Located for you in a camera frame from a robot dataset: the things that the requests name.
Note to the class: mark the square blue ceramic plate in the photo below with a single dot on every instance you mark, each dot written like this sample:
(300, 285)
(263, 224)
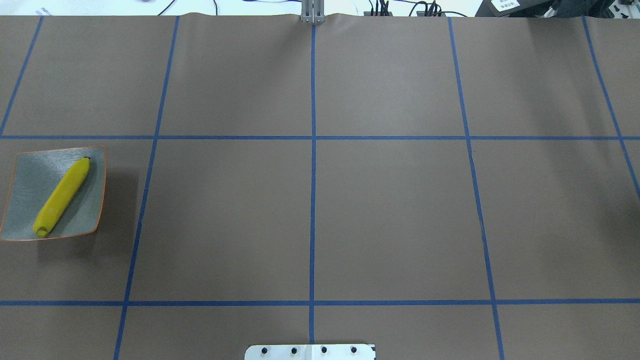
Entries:
(35, 176)

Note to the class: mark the aluminium frame post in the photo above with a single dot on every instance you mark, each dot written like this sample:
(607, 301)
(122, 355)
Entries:
(312, 12)

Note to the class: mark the yellow banana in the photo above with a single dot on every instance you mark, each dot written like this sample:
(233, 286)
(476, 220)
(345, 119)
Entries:
(59, 200)

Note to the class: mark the white camera mast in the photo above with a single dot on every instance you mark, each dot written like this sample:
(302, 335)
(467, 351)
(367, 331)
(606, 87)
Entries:
(338, 351)

